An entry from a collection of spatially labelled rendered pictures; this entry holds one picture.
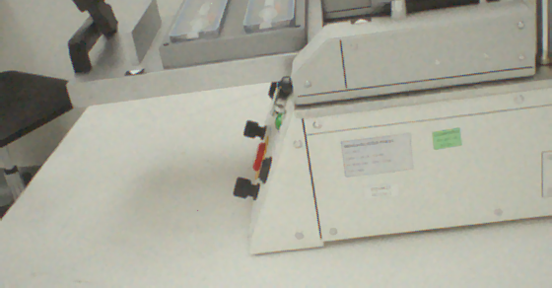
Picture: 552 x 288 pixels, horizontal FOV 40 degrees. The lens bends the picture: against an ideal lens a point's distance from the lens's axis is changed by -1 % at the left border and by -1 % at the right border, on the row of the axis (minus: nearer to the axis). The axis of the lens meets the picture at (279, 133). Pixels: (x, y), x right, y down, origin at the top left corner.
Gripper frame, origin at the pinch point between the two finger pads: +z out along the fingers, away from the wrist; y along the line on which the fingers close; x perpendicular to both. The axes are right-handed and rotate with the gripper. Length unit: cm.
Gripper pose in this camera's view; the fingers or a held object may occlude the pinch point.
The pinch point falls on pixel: (96, 5)
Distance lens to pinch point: 96.9
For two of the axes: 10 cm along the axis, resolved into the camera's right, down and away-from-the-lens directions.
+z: 4.9, 7.9, 3.8
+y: -8.7, 4.3, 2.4
